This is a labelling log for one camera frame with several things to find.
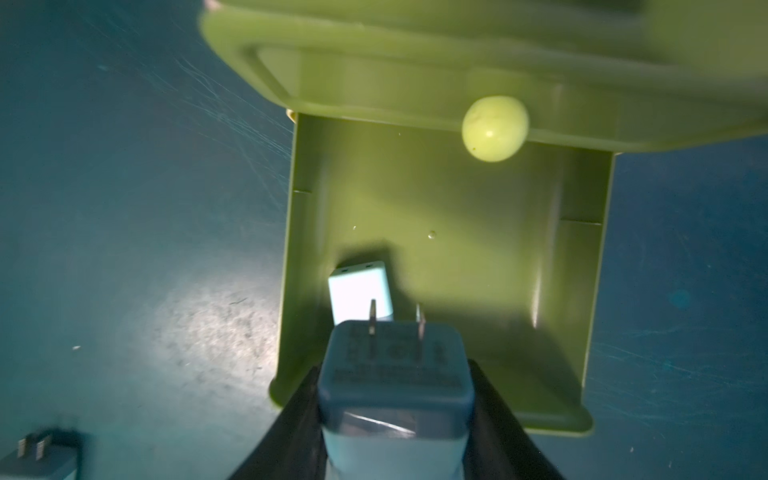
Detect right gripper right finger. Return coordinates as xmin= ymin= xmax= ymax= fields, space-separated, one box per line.
xmin=463 ymin=360 xmax=564 ymax=480

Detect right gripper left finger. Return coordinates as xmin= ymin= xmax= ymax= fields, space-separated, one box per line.
xmin=229 ymin=366 xmax=327 ymax=480

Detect blue plug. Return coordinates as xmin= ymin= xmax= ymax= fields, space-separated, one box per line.
xmin=317 ymin=313 xmax=475 ymax=479
xmin=328 ymin=261 xmax=394 ymax=325
xmin=1 ymin=435 xmax=78 ymax=480

